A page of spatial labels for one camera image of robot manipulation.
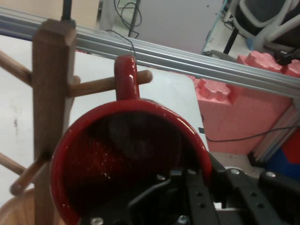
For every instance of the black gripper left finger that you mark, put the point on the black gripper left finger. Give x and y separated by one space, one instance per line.
164 201

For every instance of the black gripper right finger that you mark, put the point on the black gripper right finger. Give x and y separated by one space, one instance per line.
257 206

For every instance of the red ceramic mug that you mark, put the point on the red ceramic mug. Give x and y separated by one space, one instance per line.
105 164

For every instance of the blue box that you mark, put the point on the blue box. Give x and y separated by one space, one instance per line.
293 171

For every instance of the black tape tab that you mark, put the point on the black tape tab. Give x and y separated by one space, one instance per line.
201 131

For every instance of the pink foam block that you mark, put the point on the pink foam block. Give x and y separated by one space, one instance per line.
234 117

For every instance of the brown wooden mug tree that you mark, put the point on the brown wooden mug tree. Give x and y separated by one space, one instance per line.
50 82

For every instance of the black tripod stand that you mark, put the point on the black tripod stand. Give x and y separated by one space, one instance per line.
68 11

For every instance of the beige board panel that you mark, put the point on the beige board panel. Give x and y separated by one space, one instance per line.
30 8

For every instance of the aluminium side frame rail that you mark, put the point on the aluminium side frame rail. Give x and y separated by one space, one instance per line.
187 63

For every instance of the white frame office chair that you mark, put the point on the white frame office chair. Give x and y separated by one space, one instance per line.
260 16

